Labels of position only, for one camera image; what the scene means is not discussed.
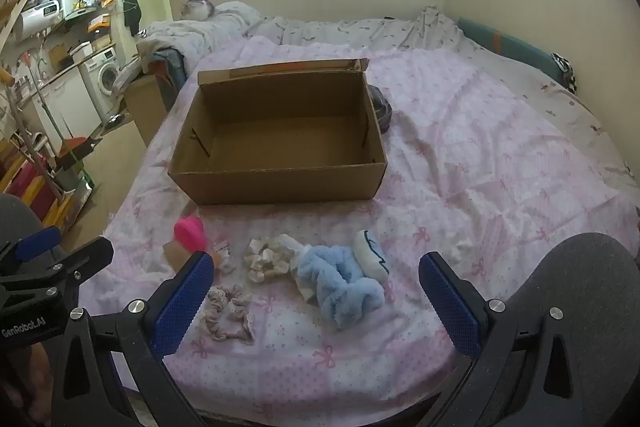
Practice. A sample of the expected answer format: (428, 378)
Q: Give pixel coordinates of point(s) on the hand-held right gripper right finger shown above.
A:
(450, 307)

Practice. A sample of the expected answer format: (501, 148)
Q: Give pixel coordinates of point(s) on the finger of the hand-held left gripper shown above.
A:
(85, 259)
(35, 243)

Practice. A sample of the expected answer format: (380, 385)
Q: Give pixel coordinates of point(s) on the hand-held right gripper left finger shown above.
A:
(185, 302)

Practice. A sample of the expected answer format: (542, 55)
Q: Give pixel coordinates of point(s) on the small clear labelled packet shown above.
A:
(222, 252)

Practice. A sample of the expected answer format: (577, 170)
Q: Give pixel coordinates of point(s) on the pink round sponge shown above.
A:
(190, 232)

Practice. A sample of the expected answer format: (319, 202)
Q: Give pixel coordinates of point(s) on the white embroidered sock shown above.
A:
(370, 254)

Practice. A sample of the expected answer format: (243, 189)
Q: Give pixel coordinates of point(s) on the blue fluffy headband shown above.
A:
(340, 282)

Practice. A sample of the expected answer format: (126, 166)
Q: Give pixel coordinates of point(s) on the brown cardboard box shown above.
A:
(280, 179)

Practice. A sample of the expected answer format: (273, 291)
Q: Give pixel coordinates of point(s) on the person's left leg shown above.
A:
(17, 217)

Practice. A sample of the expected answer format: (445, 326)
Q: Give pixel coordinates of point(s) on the yellow wooden crate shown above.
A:
(30, 192)

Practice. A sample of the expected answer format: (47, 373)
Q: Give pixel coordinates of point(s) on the red plastic dustpan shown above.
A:
(75, 143)

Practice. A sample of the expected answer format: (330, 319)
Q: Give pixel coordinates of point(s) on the white counter cabinet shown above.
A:
(55, 102)

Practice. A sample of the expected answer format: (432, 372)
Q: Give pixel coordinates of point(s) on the pink bow print blanket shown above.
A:
(450, 157)

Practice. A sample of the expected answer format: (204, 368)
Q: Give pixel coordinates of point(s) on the wooden nightstand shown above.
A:
(145, 107)

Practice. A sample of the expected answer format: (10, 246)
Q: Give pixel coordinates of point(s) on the white washing machine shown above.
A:
(102, 74)

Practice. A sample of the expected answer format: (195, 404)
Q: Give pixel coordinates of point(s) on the black clothing item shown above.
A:
(381, 107)

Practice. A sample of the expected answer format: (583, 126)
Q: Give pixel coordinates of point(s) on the white water heater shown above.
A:
(62, 2)

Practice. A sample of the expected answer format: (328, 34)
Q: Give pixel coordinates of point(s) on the black hanging garment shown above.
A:
(131, 12)

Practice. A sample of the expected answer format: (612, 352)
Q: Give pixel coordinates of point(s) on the black white checkered cloth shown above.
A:
(565, 69)

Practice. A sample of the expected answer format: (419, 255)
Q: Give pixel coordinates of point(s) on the grey white plush toy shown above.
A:
(197, 8)

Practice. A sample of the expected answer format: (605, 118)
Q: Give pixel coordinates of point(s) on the grey pillow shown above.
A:
(235, 12)

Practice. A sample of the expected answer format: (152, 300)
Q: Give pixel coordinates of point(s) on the grey floral bedsheet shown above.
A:
(350, 29)

